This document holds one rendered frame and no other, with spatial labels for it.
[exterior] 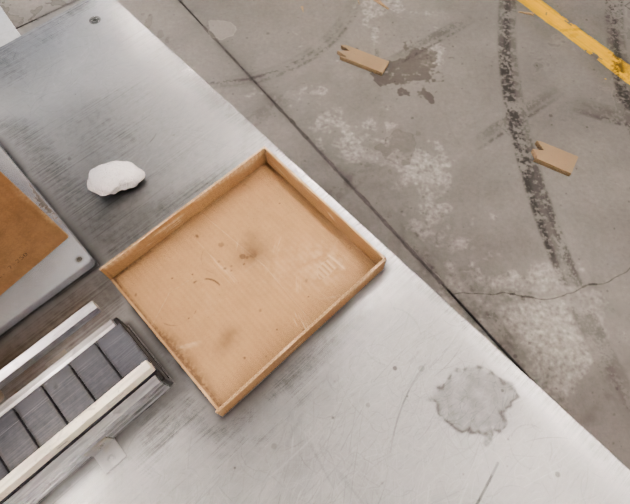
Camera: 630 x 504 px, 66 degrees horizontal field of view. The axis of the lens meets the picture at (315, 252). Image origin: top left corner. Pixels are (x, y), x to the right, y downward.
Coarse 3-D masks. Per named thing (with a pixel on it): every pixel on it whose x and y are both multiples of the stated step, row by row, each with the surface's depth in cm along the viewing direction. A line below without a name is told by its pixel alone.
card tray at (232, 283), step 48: (240, 192) 75; (288, 192) 75; (144, 240) 69; (192, 240) 72; (240, 240) 72; (288, 240) 72; (336, 240) 72; (144, 288) 69; (192, 288) 69; (240, 288) 69; (288, 288) 69; (336, 288) 69; (192, 336) 66; (240, 336) 66; (288, 336) 66; (240, 384) 64
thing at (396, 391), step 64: (0, 64) 87; (64, 64) 87; (128, 64) 87; (0, 128) 81; (64, 128) 81; (128, 128) 81; (192, 128) 81; (256, 128) 81; (64, 192) 76; (128, 192) 76; (192, 192) 76; (320, 192) 76; (384, 256) 72; (64, 320) 68; (128, 320) 68; (384, 320) 68; (448, 320) 68; (192, 384) 64; (320, 384) 64; (384, 384) 64; (448, 384) 64; (512, 384) 64; (128, 448) 61; (192, 448) 61; (256, 448) 61; (320, 448) 61; (384, 448) 61; (448, 448) 61; (512, 448) 61; (576, 448) 61
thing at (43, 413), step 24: (120, 336) 62; (72, 360) 60; (96, 360) 60; (120, 360) 60; (144, 360) 60; (48, 384) 59; (72, 384) 59; (96, 384) 59; (24, 408) 58; (48, 408) 58; (72, 408) 58; (0, 432) 57; (24, 432) 57; (48, 432) 57; (0, 456) 56; (24, 456) 56
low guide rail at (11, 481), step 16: (144, 368) 56; (128, 384) 56; (112, 400) 55; (80, 416) 54; (96, 416) 55; (64, 432) 54; (80, 432) 55; (48, 448) 53; (32, 464) 52; (0, 480) 52; (16, 480) 52; (0, 496) 52
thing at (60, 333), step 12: (84, 312) 54; (96, 312) 55; (60, 324) 54; (72, 324) 54; (48, 336) 53; (60, 336) 53; (36, 348) 53; (48, 348) 53; (24, 360) 52; (36, 360) 53; (0, 372) 52; (12, 372) 52; (0, 384) 52
